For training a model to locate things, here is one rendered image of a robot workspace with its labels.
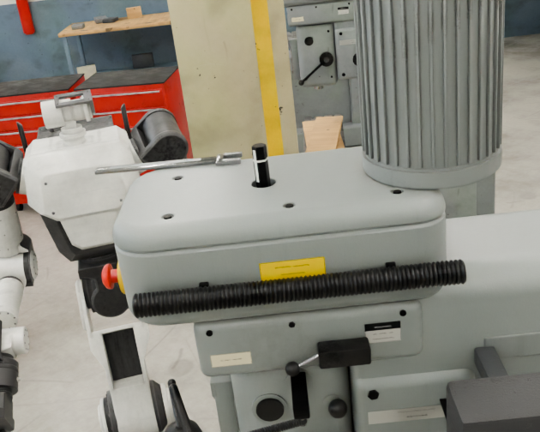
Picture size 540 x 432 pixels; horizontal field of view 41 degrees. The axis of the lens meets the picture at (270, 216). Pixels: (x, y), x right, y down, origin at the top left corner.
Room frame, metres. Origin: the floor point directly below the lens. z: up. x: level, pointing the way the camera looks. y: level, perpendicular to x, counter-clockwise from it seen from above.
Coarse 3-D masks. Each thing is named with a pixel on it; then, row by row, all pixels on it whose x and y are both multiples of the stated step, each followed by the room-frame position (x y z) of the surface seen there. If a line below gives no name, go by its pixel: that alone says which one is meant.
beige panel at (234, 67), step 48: (192, 0) 2.73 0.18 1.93; (240, 0) 2.73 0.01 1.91; (192, 48) 2.74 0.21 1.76; (240, 48) 2.73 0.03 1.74; (192, 96) 2.74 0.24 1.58; (240, 96) 2.73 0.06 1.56; (288, 96) 2.72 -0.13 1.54; (192, 144) 2.74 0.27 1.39; (240, 144) 2.73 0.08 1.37; (288, 144) 2.72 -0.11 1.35
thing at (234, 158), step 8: (240, 152) 1.14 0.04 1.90; (168, 160) 1.14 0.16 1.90; (176, 160) 1.13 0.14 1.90; (184, 160) 1.12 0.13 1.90; (192, 160) 1.12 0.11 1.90; (200, 160) 1.12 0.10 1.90; (208, 160) 1.11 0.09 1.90; (216, 160) 1.11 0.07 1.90; (224, 160) 1.10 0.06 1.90; (232, 160) 1.10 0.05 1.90; (240, 160) 1.10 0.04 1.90; (104, 168) 1.14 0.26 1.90; (112, 168) 1.13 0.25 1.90; (120, 168) 1.13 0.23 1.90; (128, 168) 1.13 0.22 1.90; (136, 168) 1.12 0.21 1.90; (144, 168) 1.12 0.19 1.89; (152, 168) 1.12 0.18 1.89; (160, 168) 1.12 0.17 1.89
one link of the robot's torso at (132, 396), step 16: (80, 288) 1.71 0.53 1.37; (80, 304) 1.68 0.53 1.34; (96, 336) 1.63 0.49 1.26; (112, 336) 1.67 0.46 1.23; (128, 336) 1.67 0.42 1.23; (144, 336) 1.64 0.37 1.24; (96, 352) 1.61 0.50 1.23; (112, 352) 1.66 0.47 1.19; (128, 352) 1.66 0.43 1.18; (144, 352) 1.63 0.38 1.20; (112, 368) 1.65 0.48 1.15; (128, 368) 1.65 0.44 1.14; (144, 368) 1.61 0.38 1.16; (112, 384) 1.60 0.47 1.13; (128, 384) 1.61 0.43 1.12; (144, 384) 1.60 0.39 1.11; (112, 400) 1.58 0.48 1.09; (128, 400) 1.58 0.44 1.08; (144, 400) 1.59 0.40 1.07; (160, 400) 1.61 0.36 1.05; (112, 416) 1.57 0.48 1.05; (128, 416) 1.57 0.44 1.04; (144, 416) 1.57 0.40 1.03; (160, 416) 1.58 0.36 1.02
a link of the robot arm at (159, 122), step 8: (160, 112) 1.84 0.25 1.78; (152, 120) 1.81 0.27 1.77; (160, 120) 1.80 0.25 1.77; (168, 120) 1.80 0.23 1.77; (144, 128) 1.82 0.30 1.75; (152, 128) 1.78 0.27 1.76; (160, 128) 1.76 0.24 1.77; (168, 128) 1.76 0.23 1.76; (176, 128) 1.78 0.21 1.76; (152, 136) 1.75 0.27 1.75
